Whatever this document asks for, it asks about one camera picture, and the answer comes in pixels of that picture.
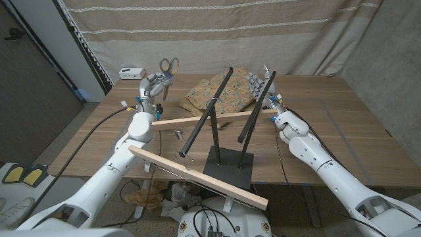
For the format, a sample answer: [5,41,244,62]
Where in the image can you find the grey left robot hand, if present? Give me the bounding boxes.
[136,72,174,115]

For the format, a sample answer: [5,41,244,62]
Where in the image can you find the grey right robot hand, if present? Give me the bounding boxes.
[246,65,287,112]

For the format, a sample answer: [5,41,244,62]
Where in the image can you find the grey yellow handled scissors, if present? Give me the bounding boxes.
[159,57,180,102]

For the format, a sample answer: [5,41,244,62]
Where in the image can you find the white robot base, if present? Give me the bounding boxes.
[177,196,273,237]

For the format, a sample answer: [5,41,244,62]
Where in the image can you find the black metal hanger rack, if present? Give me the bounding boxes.
[178,67,277,190]

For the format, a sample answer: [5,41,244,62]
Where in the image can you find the crumpled brown paper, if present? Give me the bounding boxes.
[124,180,168,211]

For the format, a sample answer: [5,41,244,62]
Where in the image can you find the crumpled white paper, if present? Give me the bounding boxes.
[160,182,202,223]

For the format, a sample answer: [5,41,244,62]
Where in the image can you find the white power strip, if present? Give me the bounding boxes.
[118,67,146,80]

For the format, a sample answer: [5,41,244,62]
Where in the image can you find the floral fabric piece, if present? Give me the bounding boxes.
[179,65,266,116]

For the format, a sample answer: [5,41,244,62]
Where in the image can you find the upper wooden slat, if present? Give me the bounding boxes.
[151,108,279,131]

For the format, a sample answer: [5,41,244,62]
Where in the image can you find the wooden slat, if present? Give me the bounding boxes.
[128,144,269,211]
[151,108,279,131]

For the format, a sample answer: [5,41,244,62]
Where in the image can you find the beige striped curtain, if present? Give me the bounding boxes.
[62,0,384,78]

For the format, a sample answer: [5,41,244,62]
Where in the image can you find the lower wooden slat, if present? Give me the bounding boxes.
[128,144,269,211]

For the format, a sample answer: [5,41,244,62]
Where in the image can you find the grey table leg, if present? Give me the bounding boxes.
[301,186,322,228]

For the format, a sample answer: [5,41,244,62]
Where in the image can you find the white table leg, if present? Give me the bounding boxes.
[134,179,149,221]

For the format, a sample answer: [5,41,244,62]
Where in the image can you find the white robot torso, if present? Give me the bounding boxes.
[0,228,132,237]

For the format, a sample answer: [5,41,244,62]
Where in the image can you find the white shoe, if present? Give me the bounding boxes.
[0,196,36,228]

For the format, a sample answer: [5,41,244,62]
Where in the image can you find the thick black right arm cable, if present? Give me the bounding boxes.
[285,107,346,172]

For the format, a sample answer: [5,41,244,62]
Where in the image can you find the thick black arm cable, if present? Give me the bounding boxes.
[285,107,346,172]
[19,105,137,224]

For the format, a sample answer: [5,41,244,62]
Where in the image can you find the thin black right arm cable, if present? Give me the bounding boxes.
[274,130,389,237]

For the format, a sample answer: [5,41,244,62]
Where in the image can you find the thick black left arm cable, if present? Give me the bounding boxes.
[19,105,137,224]

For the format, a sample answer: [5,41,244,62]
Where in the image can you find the black door handle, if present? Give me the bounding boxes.
[3,28,26,41]

